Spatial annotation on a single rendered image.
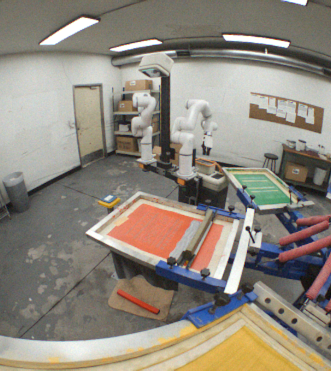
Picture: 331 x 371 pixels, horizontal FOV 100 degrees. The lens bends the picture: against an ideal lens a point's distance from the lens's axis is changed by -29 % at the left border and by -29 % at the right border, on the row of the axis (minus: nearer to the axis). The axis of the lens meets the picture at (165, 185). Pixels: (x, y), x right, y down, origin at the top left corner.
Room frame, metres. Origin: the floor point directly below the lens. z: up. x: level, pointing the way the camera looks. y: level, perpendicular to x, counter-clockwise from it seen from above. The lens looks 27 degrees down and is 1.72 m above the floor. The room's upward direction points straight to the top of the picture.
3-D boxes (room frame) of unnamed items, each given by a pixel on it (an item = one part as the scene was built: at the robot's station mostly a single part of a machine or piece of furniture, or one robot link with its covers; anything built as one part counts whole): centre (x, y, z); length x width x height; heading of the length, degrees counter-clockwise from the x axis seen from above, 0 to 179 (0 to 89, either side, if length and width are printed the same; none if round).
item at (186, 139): (1.35, -0.14, 1.37); 0.13 x 0.10 x 0.16; 55
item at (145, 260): (0.90, -0.01, 0.97); 0.79 x 0.58 x 0.04; 63
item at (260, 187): (1.32, -0.91, 1.05); 1.08 x 0.61 x 0.23; 3
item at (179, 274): (0.54, -0.10, 0.98); 0.30 x 0.05 x 0.07; 63
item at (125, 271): (0.74, 0.13, 0.74); 0.46 x 0.04 x 0.42; 63
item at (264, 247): (0.64, -0.51, 1.02); 0.17 x 0.06 x 0.05; 63
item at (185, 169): (1.35, -0.16, 1.21); 0.16 x 0.13 x 0.15; 135
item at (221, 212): (1.03, -0.35, 0.98); 0.30 x 0.05 x 0.07; 63
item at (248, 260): (0.70, -0.40, 0.89); 1.24 x 0.06 x 0.06; 63
